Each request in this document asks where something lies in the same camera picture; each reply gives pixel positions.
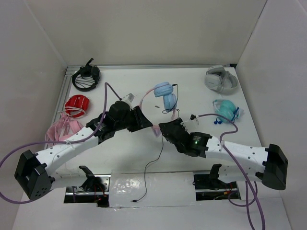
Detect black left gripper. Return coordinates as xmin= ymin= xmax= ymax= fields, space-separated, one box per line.
xmin=115 ymin=105 xmax=153 ymax=132

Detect pink blue cat-ear headphones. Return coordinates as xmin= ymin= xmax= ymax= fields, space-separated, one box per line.
xmin=139 ymin=81 xmax=183 ymax=138

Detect black headphone audio cable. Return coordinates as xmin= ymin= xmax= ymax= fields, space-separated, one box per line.
xmin=130 ymin=83 xmax=181 ymax=202

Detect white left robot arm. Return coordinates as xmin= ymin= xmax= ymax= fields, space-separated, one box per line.
xmin=14 ymin=101 xmax=153 ymax=202

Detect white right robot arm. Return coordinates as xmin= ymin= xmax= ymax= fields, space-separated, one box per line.
xmin=159 ymin=118 xmax=288 ymax=190

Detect teal wrapped headphones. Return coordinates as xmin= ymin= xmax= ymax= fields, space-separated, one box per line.
xmin=213 ymin=99 xmax=241 ymax=125

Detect red wrapped headphones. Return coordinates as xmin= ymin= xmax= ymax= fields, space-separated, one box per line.
xmin=64 ymin=94 xmax=90 ymax=118

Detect white grey headphones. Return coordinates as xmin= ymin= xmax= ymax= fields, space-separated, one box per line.
xmin=204 ymin=65 xmax=238 ymax=95

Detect black wrapped headphones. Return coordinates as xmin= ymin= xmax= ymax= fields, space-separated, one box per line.
xmin=71 ymin=58 xmax=101 ymax=92

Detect pink wrapped headphones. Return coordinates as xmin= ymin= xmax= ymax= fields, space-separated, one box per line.
xmin=45 ymin=112 xmax=83 ymax=141

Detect white taped cover plate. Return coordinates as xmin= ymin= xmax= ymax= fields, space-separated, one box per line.
xmin=108 ymin=172 xmax=197 ymax=207

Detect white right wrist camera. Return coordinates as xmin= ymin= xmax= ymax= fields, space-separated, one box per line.
xmin=181 ymin=114 xmax=199 ymax=129

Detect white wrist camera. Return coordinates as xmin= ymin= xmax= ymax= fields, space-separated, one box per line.
xmin=121 ymin=93 xmax=135 ymax=107
xmin=181 ymin=114 xmax=199 ymax=129

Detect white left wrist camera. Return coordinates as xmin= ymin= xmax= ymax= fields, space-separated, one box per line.
xmin=121 ymin=93 xmax=135 ymax=107

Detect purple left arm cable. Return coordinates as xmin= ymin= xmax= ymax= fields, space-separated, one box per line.
xmin=0 ymin=82 xmax=123 ymax=205

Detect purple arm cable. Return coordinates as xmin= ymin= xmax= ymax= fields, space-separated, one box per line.
xmin=0 ymin=82 xmax=123 ymax=205
xmin=196 ymin=113 xmax=266 ymax=230

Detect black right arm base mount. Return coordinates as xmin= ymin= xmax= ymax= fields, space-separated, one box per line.
xmin=192 ymin=164 xmax=240 ymax=201

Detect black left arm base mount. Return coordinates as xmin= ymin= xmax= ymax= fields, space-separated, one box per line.
xmin=64 ymin=165 xmax=111 ymax=207

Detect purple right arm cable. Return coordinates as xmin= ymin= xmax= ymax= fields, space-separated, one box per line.
xmin=196 ymin=113 xmax=266 ymax=230

